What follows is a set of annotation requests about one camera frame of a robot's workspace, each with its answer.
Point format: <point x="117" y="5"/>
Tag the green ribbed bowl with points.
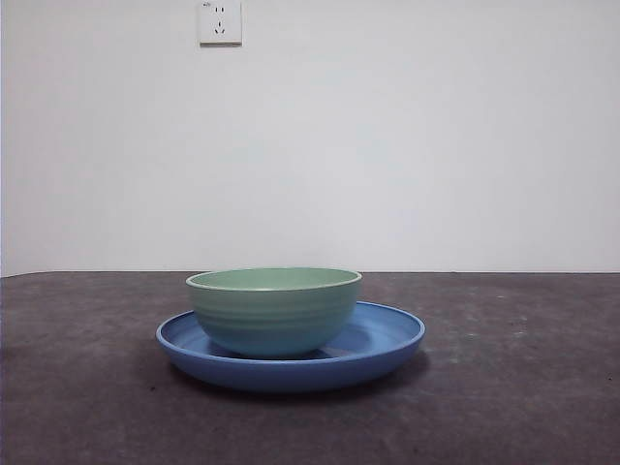
<point x="271" y="315"/>

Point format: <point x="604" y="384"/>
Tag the blue round plate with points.
<point x="290" y="375"/>

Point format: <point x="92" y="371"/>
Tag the white wall socket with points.
<point x="220" y="29"/>

